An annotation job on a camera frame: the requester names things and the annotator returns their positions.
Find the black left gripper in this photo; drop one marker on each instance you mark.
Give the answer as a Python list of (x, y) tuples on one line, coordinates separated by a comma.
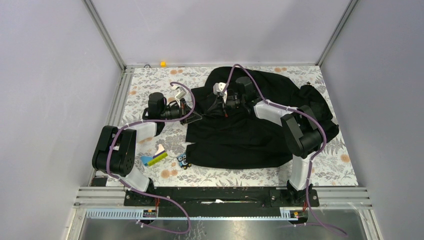
[(184, 109)]

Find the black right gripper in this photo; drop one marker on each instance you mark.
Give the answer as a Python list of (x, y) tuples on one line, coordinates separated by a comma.
[(219, 107)]

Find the black zip jacket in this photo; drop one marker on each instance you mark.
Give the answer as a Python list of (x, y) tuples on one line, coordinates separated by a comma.
[(242, 141)]

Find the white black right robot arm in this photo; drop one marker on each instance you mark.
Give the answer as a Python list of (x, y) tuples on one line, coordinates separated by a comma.
[(303, 134)]

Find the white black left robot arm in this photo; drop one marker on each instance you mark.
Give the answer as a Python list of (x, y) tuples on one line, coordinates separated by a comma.
[(115, 152)]

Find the floral patterned table mat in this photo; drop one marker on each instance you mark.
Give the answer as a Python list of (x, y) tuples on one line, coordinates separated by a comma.
[(331, 167)]

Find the small blue owl toy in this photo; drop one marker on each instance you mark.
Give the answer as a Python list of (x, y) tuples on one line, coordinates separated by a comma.
[(182, 161)]

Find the blue paper scrap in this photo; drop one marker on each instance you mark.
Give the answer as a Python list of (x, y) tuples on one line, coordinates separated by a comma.
[(145, 160)]

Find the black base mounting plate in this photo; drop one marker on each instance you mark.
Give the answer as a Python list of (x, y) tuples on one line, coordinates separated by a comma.
[(264, 196)]

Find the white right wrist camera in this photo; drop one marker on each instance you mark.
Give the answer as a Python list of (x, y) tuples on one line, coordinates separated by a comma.
[(219, 89)]

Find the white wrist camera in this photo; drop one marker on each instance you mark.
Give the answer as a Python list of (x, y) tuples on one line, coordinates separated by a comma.
[(179, 93), (219, 89)]

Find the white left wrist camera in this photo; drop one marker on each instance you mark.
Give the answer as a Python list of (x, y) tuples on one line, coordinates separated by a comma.
[(179, 93)]

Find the aluminium frame corner post left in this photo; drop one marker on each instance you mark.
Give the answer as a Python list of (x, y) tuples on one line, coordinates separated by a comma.
[(98, 22)]

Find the aluminium frame corner post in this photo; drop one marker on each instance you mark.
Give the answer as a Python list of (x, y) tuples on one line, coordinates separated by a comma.
[(337, 31), (98, 22)]

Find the aluminium front frame rails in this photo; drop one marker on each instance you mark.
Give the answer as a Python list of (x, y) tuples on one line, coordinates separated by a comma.
[(100, 214)]

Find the aluminium frame corner post right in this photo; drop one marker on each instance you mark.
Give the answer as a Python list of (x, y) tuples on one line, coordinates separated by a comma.
[(337, 31)]

